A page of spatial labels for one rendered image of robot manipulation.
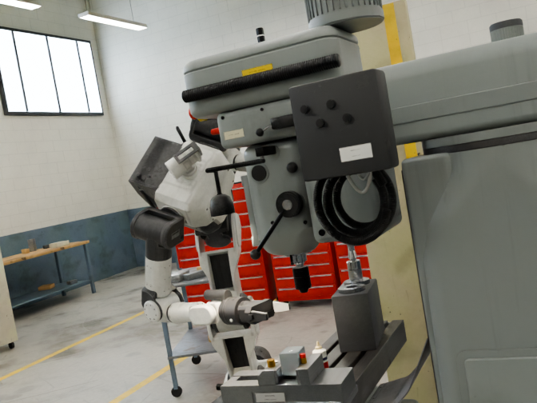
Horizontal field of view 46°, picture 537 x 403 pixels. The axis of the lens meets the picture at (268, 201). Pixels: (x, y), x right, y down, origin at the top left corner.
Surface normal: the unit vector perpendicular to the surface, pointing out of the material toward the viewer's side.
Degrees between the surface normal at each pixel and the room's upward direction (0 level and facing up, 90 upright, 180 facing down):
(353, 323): 90
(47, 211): 90
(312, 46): 90
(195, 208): 112
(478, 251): 90
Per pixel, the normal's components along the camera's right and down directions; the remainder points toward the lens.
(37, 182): 0.90, -0.13
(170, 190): -0.18, -0.47
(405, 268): -0.41, 0.12
